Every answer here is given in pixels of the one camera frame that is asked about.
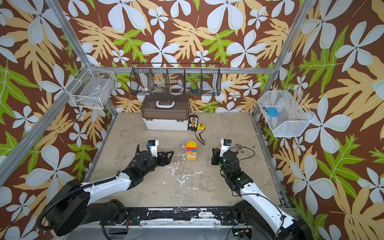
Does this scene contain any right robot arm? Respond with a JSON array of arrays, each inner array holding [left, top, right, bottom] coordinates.
[[211, 148, 313, 240]]

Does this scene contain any yellow triangular wood block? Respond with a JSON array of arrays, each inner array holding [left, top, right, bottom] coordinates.
[[186, 141, 197, 148]]

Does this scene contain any white wire basket right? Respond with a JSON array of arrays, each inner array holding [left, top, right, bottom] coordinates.
[[258, 88, 315, 138]]

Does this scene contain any aluminium frame post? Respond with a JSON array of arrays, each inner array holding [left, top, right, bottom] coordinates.
[[252, 1, 317, 98]]

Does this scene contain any yellow tape measure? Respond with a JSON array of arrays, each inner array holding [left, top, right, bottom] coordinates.
[[197, 123, 206, 131]]

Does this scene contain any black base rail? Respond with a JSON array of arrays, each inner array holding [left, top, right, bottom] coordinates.
[[126, 206, 238, 227]]

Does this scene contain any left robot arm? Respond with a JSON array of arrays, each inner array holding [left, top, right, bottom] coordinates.
[[36, 151, 174, 236]]

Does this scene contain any white wire basket left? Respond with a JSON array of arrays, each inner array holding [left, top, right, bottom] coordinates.
[[67, 68, 117, 109]]

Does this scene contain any red black power cable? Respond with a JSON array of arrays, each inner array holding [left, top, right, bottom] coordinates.
[[194, 130, 207, 145]]

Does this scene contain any blue small device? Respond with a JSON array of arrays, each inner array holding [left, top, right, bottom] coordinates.
[[267, 107, 279, 117]]

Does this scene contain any white storage box brown lid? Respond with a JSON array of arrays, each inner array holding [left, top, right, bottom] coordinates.
[[141, 94, 190, 131]]

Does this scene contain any white wire basket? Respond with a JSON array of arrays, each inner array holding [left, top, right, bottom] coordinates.
[[258, 88, 315, 138], [67, 68, 117, 109]]

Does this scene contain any red arch wood block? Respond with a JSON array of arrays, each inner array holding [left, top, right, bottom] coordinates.
[[186, 147, 197, 153]]

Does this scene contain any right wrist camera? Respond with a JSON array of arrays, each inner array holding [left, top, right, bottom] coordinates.
[[220, 139, 232, 158]]

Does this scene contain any black wire wall basket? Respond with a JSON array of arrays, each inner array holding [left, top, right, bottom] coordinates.
[[128, 63, 222, 96]]

